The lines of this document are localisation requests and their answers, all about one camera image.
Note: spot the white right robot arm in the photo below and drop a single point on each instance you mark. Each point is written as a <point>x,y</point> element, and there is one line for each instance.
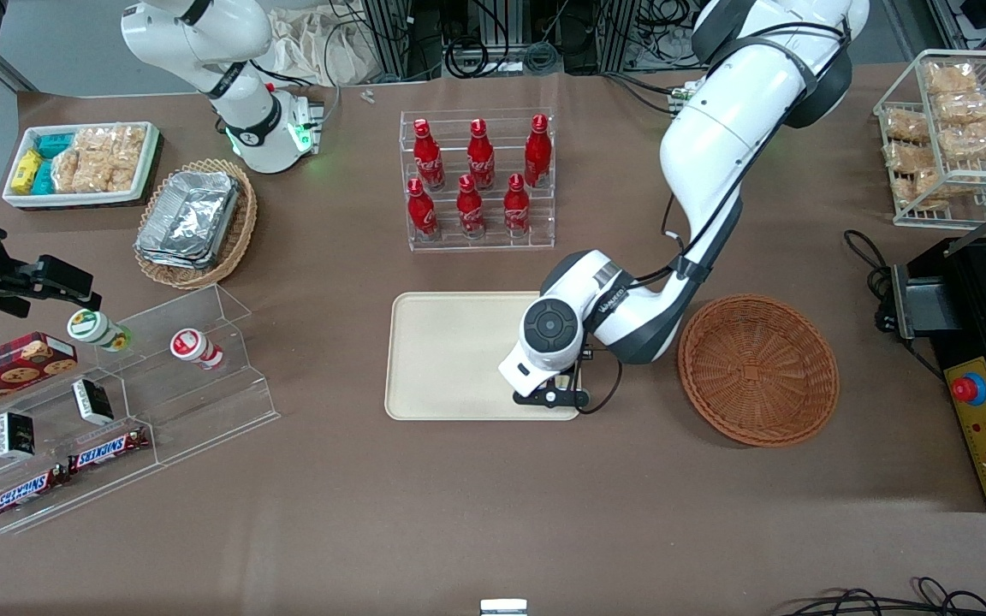
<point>245,94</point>

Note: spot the red lid yogurt bottle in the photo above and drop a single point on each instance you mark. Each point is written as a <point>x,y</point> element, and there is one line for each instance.
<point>192,346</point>

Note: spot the snickers chocolate bar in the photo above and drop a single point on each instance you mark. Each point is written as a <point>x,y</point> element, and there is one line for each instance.
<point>108,450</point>
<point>26,494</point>

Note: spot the green lid yogurt bottle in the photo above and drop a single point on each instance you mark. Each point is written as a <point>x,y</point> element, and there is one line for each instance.
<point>92,328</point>

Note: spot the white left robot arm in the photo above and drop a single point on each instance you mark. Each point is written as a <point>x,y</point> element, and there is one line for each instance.
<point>715,145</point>

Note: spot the beige plastic tray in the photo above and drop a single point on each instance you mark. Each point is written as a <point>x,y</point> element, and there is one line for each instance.
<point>450,355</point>

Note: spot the clear acrylic stepped stand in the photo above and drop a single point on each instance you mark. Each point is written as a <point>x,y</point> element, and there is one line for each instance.
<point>202,402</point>

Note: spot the teal snack packet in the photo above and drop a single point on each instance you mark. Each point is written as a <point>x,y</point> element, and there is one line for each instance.
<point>55,145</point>
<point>44,178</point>

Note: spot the round brown wicker basket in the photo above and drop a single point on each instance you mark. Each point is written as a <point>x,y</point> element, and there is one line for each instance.
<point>758,372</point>

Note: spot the clear rice cracker packet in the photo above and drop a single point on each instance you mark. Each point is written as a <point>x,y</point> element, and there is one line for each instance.
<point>95,139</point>
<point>67,171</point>
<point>108,174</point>
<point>129,144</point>

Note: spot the black machine housing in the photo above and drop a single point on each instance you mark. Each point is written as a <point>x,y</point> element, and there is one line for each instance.
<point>972,316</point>

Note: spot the red cola bottle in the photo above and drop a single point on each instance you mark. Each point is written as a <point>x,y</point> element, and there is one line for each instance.
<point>422,214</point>
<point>537,156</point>
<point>517,210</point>
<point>481,161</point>
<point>429,162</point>
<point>471,212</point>

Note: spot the yellow snack packet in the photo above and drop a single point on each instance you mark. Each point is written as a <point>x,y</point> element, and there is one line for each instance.
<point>26,168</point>

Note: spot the clear fried snack packet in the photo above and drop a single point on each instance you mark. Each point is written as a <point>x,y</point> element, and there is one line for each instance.
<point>968,107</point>
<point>905,126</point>
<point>908,156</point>
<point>951,77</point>
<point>972,139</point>
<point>917,186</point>

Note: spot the clear acrylic bottle rack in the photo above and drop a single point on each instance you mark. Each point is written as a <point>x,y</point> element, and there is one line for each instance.
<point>536,214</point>

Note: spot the small black white box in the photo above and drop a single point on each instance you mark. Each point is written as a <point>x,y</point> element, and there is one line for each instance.
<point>93,402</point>
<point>15,435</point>

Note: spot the stacked aluminium foil containers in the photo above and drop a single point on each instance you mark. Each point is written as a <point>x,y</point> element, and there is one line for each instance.
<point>189,218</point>

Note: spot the red tartan cookie box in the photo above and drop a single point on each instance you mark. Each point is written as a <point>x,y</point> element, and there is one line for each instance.
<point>5,368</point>

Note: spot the oval light wicker basket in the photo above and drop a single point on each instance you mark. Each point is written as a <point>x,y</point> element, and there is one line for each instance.
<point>240,235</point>

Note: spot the red emergency stop button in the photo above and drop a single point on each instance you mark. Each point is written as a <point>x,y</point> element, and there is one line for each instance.
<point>969,389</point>

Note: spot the beige cloth bag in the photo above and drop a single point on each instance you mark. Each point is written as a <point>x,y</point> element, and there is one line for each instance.
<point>322,47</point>

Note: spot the white rectangular snack tray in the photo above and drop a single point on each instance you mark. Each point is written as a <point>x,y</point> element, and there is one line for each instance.
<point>146,167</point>

